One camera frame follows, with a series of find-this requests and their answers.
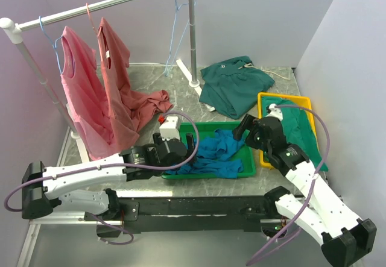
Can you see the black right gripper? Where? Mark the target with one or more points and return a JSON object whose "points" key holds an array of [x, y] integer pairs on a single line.
{"points": [[248, 122]]}

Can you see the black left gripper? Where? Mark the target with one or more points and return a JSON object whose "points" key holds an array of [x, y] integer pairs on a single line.
{"points": [[189, 141]]}

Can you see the blue t shirt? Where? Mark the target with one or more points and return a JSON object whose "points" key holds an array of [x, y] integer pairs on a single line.
{"points": [[215, 157]]}

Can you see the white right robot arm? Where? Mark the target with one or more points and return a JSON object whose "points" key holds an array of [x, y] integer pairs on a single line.
{"points": [[343, 236]]}

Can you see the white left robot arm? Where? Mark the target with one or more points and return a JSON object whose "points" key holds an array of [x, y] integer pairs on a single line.
{"points": [[64, 188]]}

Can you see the green shirt in yellow tray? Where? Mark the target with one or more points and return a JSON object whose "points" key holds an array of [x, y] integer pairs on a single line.
{"points": [[296, 126]]}

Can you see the dusty red t shirt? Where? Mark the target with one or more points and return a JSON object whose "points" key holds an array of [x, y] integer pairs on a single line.
{"points": [[129, 110]]}

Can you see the pink t shirt on hanger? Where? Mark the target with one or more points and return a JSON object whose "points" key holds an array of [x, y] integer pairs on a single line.
{"points": [[86, 96]]}

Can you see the blue hanger with pink shirt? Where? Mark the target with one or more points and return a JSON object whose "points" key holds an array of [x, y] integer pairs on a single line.
{"points": [[53, 43]]}

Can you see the green plastic tray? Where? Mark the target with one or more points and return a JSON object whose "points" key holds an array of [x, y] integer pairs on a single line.
{"points": [[206, 129]]}

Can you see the dark green shorts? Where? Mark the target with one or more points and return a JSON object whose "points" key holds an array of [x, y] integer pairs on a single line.
{"points": [[232, 86]]}

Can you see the yellow plastic tray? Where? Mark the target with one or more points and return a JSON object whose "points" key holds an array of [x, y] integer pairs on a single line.
{"points": [[310, 116]]}

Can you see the white metal clothes rack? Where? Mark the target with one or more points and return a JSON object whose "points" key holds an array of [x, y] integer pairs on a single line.
{"points": [[14, 33]]}

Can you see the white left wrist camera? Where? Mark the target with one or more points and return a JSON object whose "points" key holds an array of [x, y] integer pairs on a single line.
{"points": [[169, 127]]}

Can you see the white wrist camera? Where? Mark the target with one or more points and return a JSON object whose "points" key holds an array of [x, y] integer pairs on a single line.
{"points": [[169, 127], [274, 111]]}

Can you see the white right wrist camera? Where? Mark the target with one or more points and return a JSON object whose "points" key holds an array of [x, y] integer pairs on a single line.
{"points": [[274, 111]]}

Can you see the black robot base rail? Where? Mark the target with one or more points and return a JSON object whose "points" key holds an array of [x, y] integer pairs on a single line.
{"points": [[246, 213]]}

